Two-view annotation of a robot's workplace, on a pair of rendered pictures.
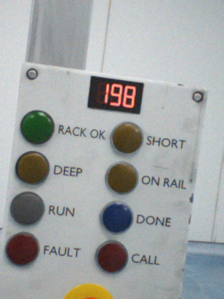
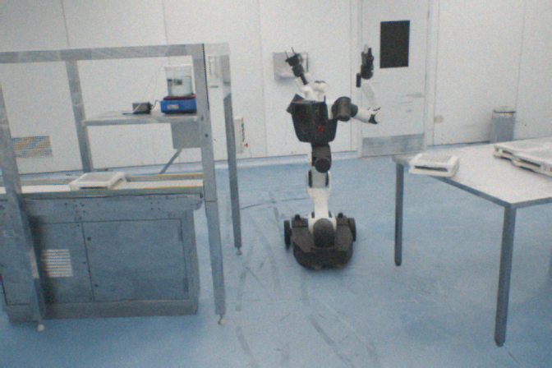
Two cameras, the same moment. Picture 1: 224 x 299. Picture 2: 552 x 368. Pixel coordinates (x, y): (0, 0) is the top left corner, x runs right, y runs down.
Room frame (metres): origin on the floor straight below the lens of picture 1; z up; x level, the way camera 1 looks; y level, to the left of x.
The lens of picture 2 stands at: (-0.40, 3.50, 1.62)
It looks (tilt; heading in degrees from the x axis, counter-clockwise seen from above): 16 degrees down; 280
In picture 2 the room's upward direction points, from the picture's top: 3 degrees counter-clockwise
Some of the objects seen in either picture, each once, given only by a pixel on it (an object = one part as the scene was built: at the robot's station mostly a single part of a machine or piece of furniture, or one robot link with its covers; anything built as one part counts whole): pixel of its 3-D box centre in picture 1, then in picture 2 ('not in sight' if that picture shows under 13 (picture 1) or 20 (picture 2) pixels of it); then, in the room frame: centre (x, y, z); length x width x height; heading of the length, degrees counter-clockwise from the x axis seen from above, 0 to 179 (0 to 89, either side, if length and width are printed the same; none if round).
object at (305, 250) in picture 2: not in sight; (321, 232); (-0.10, 0.04, 0.19); 0.64 x 0.52 x 0.33; 99
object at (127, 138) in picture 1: (127, 138); not in sight; (0.47, -0.01, 1.03); 0.03 x 0.01 x 0.03; 98
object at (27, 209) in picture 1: (27, 209); not in sight; (0.46, 0.07, 0.96); 0.03 x 0.01 x 0.03; 98
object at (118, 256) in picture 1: (112, 257); not in sight; (0.47, -0.01, 0.92); 0.03 x 0.01 x 0.03; 98
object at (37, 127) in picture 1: (37, 127); not in sight; (0.46, 0.07, 1.03); 0.03 x 0.01 x 0.03; 98
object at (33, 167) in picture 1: (33, 168); not in sight; (0.46, 0.07, 0.99); 0.03 x 0.01 x 0.03; 98
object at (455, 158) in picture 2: not in sight; (434, 160); (-0.84, 0.54, 0.88); 0.25 x 0.24 x 0.02; 70
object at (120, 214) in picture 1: (117, 217); not in sight; (0.47, -0.01, 0.96); 0.03 x 0.01 x 0.03; 98
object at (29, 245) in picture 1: (22, 249); not in sight; (0.46, 0.07, 0.92); 0.03 x 0.01 x 0.03; 98
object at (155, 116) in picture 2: not in sight; (149, 117); (0.79, 0.92, 1.24); 0.62 x 0.38 x 0.04; 8
